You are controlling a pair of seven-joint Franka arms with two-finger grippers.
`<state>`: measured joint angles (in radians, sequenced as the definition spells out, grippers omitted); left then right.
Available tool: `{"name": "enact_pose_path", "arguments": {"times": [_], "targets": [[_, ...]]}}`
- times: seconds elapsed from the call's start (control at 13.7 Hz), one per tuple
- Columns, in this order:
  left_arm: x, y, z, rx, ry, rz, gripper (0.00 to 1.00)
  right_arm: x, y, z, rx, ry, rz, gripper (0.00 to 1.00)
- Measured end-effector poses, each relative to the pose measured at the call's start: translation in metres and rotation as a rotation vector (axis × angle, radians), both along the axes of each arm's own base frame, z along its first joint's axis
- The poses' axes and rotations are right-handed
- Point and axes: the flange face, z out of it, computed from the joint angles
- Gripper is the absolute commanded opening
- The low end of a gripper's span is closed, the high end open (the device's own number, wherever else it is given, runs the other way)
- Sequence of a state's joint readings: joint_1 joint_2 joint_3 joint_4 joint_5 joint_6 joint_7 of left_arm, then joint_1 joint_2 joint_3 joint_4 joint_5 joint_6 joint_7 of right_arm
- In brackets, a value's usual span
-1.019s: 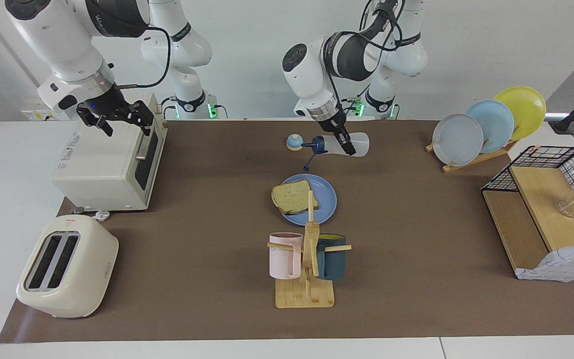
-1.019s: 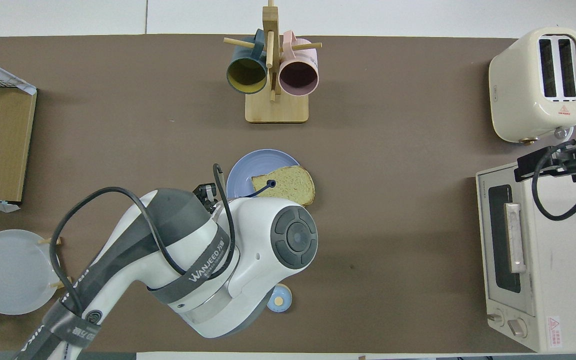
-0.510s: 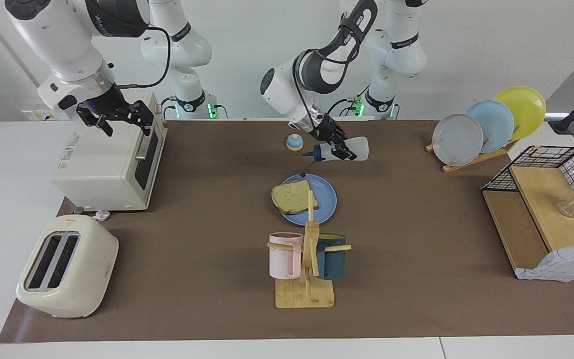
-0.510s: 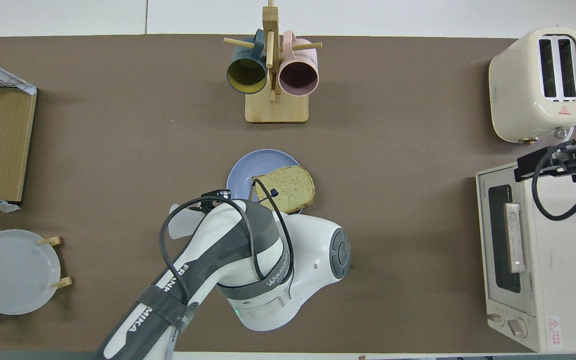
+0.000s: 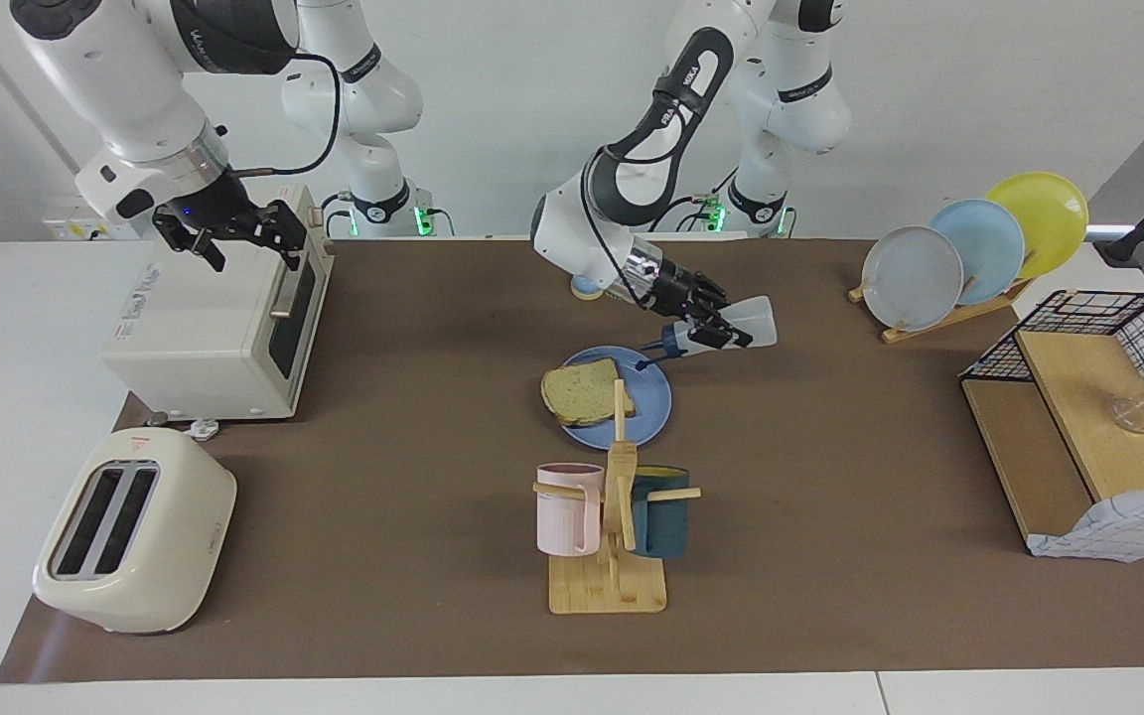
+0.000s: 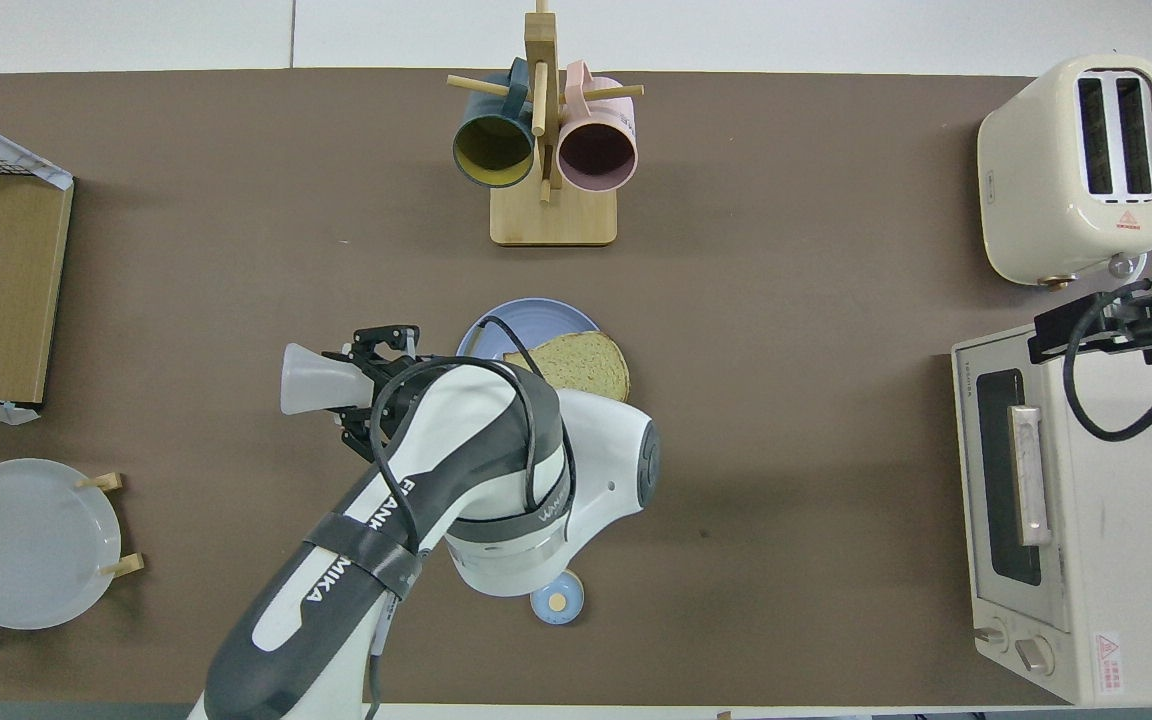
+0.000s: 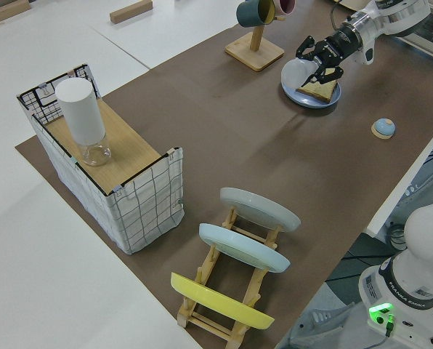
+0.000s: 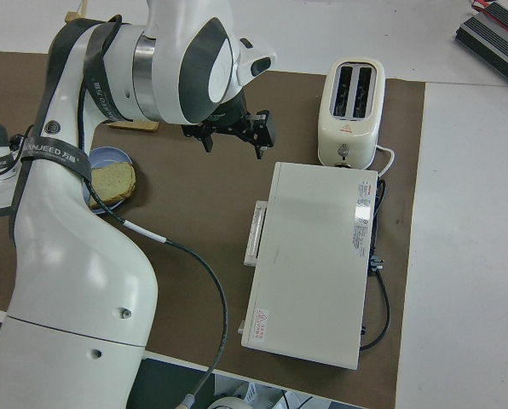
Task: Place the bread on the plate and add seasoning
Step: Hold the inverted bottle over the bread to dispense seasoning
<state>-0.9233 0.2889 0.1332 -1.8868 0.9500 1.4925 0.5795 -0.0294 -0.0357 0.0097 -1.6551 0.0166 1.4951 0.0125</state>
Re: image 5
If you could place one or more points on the brown table mat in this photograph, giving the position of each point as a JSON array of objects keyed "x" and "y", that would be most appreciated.
[{"x": 413, "y": 397}]

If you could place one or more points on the cream two-slot toaster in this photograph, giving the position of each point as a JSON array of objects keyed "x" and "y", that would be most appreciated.
[{"x": 165, "y": 536}]

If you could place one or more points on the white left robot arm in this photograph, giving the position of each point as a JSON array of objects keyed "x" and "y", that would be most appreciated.
[{"x": 572, "y": 228}]

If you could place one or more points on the light blue plate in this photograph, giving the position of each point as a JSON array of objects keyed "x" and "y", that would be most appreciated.
[{"x": 989, "y": 248}]

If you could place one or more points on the toasted bread slice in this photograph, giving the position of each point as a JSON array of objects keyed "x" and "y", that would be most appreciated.
[{"x": 582, "y": 392}]

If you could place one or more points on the wooden dish rack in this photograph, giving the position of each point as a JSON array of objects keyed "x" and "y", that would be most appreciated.
[{"x": 939, "y": 323}]

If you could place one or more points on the clear squeeze bottle blue cap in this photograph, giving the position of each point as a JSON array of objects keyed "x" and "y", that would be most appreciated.
[{"x": 751, "y": 318}]

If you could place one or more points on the white wall power outlet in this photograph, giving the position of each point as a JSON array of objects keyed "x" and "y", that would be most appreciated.
[{"x": 66, "y": 228}]

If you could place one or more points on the teal mug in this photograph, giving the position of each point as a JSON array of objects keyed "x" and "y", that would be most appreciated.
[{"x": 666, "y": 521}]

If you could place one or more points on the clear glass cup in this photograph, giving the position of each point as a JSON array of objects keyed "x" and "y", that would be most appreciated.
[{"x": 1131, "y": 414}]

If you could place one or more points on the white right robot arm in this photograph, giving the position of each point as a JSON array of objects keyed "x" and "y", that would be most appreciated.
[{"x": 125, "y": 79}]

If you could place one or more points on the blue round plate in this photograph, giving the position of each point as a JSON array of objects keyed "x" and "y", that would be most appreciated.
[{"x": 651, "y": 397}]

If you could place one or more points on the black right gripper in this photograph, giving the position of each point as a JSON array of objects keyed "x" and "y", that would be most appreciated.
[{"x": 210, "y": 209}]

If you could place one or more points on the wooden mug tree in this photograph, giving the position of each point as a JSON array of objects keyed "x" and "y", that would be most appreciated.
[{"x": 607, "y": 591}]

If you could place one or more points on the white toaster oven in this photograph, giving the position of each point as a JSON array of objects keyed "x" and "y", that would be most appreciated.
[{"x": 205, "y": 338}]

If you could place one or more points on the yellow plate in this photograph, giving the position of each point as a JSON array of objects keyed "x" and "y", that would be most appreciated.
[{"x": 1049, "y": 218}]

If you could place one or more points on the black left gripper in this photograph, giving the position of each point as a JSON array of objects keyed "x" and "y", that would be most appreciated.
[{"x": 676, "y": 286}]

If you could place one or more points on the wooden shelf box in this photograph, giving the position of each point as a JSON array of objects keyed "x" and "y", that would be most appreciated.
[{"x": 1078, "y": 397}]

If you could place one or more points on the pink mug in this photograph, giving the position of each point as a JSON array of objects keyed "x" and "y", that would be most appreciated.
[{"x": 562, "y": 511}]

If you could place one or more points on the grey plate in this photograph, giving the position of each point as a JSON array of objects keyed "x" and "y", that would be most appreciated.
[{"x": 915, "y": 278}]

